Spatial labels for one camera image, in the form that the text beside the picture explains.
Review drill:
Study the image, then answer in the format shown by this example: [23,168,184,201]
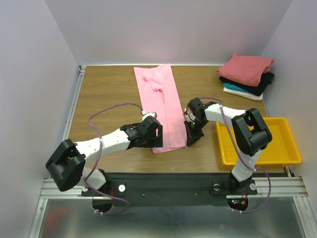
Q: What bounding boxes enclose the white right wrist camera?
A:
[184,107,193,122]

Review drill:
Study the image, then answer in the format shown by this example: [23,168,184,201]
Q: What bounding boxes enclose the folded teal t-shirt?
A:
[223,83,248,93]

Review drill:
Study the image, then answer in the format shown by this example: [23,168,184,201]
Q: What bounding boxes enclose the folded black t-shirt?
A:
[218,71,275,97]

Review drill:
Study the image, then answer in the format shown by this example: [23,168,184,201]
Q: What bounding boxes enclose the folded salmon red t-shirt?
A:
[217,54,274,87]

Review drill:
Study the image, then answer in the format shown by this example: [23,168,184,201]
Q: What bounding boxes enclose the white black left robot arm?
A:
[46,115,163,195]

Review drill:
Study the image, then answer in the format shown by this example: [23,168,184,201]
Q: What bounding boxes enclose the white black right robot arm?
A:
[184,98,272,193]

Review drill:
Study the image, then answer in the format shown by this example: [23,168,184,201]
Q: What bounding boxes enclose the aluminium left side rail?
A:
[56,65,87,148]

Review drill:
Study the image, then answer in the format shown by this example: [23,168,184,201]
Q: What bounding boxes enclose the light pink t-shirt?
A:
[134,64,187,154]

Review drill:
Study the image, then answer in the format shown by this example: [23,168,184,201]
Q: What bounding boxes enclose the yellow plastic tray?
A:
[216,117,302,166]

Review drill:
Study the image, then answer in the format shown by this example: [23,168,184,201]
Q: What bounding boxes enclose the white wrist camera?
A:
[141,110,157,121]
[184,107,193,122]

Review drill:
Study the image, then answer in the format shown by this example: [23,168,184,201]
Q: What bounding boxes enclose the aluminium front frame rail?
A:
[39,176,309,199]

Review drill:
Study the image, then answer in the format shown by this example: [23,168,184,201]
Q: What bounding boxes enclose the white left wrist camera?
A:
[141,110,157,121]

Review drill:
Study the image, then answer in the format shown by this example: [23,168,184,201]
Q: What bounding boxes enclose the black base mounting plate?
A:
[79,173,257,212]

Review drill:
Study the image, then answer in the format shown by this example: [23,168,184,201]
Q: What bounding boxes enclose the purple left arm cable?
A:
[84,102,146,216]

